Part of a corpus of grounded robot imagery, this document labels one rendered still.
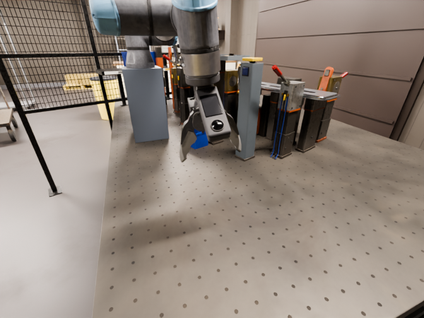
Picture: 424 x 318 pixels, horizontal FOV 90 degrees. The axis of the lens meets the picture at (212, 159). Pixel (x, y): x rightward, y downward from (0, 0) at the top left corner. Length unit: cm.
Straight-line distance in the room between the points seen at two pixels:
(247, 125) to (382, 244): 63
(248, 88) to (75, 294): 141
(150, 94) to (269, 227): 91
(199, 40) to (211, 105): 11
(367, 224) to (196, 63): 71
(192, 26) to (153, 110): 89
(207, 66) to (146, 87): 84
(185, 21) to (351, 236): 71
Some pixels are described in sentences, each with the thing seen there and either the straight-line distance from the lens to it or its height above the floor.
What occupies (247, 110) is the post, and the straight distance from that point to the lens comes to 96.
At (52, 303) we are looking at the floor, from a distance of 160.
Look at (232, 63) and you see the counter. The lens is 544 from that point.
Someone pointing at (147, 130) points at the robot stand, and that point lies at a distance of 129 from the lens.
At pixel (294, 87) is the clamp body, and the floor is 105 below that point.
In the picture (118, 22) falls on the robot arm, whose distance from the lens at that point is 51.
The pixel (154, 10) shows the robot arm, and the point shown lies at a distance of 50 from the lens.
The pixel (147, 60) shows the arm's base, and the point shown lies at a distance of 126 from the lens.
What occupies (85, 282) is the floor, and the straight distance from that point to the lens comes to 159.
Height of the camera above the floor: 120
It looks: 28 degrees down
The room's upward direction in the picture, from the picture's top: straight up
